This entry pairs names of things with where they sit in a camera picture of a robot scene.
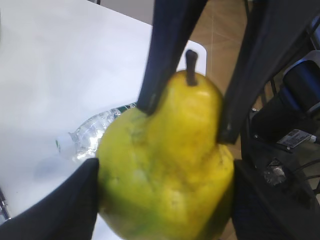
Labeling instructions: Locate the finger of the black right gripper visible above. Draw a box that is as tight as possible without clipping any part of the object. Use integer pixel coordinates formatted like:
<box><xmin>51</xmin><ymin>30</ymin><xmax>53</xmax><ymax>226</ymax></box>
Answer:
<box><xmin>219</xmin><ymin>0</ymin><xmax>320</xmax><ymax>144</ymax></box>
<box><xmin>136</xmin><ymin>0</ymin><xmax>207</xmax><ymax>115</ymax></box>

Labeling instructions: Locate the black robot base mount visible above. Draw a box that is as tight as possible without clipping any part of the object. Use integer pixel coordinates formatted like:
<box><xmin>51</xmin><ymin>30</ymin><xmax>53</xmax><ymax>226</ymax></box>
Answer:
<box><xmin>240</xmin><ymin>109</ymin><xmax>320</xmax><ymax>212</ymax></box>

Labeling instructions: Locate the clear plastic water bottle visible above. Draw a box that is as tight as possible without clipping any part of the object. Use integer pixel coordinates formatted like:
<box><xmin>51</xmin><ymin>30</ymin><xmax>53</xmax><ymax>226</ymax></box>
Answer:
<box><xmin>55</xmin><ymin>102</ymin><xmax>136</xmax><ymax>163</ymax></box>

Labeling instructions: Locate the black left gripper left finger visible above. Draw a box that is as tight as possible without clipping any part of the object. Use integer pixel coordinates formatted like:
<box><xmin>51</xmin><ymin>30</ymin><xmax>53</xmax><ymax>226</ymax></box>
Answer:
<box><xmin>0</xmin><ymin>158</ymin><xmax>99</xmax><ymax>240</ymax></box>

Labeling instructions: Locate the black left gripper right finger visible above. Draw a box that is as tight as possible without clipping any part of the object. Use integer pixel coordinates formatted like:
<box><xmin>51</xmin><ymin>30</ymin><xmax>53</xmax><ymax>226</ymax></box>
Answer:
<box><xmin>231</xmin><ymin>160</ymin><xmax>320</xmax><ymax>240</ymax></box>

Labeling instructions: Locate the yellow pear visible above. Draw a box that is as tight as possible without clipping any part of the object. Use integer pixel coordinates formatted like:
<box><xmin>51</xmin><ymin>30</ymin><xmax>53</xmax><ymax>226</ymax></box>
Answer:
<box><xmin>96</xmin><ymin>50</ymin><xmax>234</xmax><ymax>240</ymax></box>

